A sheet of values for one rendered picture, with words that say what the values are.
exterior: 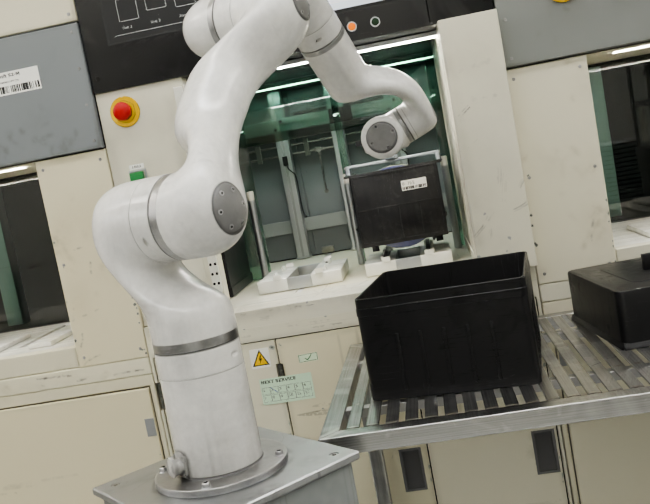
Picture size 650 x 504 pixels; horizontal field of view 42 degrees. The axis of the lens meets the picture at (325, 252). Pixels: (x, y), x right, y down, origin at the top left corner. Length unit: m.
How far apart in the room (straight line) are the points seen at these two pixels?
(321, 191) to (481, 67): 1.09
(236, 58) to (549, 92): 0.78
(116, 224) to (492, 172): 0.88
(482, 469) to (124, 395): 0.83
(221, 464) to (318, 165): 1.69
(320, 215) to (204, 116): 1.55
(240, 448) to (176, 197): 0.35
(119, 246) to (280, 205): 1.62
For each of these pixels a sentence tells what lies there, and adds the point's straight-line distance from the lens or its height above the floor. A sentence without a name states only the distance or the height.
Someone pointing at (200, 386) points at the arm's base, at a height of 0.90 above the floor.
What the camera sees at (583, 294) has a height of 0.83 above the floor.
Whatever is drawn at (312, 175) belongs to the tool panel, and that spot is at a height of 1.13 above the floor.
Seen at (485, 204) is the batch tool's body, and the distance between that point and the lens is 1.77.
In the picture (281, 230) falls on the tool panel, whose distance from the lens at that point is 2.74.
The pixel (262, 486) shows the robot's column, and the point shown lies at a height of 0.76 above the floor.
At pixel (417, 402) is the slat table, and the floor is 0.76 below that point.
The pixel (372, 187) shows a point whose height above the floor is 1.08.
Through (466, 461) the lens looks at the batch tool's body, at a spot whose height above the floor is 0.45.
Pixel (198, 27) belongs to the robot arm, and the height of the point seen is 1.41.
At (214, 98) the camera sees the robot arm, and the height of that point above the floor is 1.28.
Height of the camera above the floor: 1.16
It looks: 6 degrees down
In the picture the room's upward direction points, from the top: 11 degrees counter-clockwise
